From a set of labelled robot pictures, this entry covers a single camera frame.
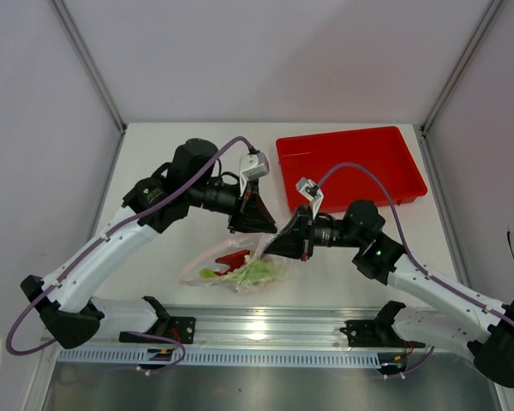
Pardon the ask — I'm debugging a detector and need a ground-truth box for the green white celery stalk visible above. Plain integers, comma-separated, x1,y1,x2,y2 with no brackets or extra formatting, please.
199,256,290,289

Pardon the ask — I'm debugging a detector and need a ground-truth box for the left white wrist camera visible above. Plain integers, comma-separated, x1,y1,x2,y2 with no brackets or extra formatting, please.
239,152,270,194

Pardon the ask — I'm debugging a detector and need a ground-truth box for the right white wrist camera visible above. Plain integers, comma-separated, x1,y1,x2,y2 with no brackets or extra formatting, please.
296,177,324,218

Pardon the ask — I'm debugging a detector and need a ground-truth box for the purple cable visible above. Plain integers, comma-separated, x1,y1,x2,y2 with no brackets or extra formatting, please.
4,136,258,378
312,162,514,380

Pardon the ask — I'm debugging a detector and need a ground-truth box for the white slotted cable duct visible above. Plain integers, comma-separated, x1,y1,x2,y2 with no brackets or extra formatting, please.
57,347,402,369

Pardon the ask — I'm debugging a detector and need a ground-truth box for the clear pink-dotted zip bag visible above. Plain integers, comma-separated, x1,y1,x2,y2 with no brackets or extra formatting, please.
179,234,295,293

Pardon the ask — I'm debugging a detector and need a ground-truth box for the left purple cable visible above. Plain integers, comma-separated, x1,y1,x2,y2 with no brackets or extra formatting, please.
4,136,258,378

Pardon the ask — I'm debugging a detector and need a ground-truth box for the red toy lobster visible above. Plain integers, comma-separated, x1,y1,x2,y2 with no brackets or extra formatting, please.
215,249,251,277

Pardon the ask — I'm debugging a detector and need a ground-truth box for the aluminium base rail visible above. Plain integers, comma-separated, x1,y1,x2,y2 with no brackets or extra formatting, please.
40,306,505,353

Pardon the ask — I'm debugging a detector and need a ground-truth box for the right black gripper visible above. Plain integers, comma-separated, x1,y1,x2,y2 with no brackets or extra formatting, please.
262,204,365,262

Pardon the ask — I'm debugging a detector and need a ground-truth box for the aluminium frame post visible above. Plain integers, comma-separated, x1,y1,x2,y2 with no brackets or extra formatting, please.
48,0,127,134
420,0,508,138

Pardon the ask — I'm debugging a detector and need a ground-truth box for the red plastic tray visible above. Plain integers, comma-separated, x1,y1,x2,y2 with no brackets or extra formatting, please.
276,126,427,213

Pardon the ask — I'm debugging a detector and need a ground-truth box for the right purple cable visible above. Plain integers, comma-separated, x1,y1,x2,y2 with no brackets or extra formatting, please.
312,162,514,380

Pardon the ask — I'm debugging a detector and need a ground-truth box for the right aluminium frame post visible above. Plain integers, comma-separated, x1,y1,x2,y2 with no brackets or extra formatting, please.
420,0,508,138

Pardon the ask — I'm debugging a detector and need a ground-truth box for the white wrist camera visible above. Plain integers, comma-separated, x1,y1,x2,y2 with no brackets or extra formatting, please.
239,152,270,194
296,177,324,218

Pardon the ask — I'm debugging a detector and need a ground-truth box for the left aluminium frame post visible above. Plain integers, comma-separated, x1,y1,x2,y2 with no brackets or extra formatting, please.
48,0,127,134

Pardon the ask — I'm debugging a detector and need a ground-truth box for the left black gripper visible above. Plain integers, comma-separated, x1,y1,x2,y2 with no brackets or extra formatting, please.
187,173,278,234

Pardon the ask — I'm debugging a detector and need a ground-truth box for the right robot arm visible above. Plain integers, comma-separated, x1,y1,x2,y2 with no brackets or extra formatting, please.
264,200,514,388

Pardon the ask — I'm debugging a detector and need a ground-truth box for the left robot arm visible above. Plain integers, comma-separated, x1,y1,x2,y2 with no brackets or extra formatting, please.
21,139,277,349

